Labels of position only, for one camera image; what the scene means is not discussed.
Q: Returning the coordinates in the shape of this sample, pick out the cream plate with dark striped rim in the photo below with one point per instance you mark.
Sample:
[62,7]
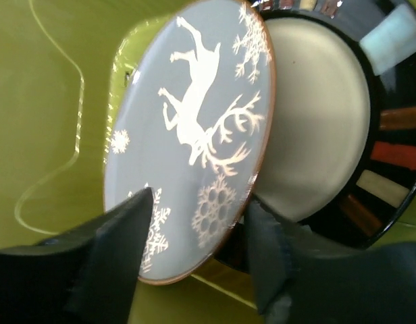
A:
[341,158]

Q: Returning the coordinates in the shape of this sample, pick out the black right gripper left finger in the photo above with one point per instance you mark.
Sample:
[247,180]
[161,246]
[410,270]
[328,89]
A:
[85,275]

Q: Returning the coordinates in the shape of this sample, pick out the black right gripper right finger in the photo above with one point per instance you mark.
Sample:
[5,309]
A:
[302,277]

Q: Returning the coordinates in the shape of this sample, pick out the olive green plastic bin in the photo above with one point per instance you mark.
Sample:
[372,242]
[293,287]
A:
[64,69]

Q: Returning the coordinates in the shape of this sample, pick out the grey reindeer plate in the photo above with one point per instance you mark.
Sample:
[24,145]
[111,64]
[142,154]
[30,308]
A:
[192,128]

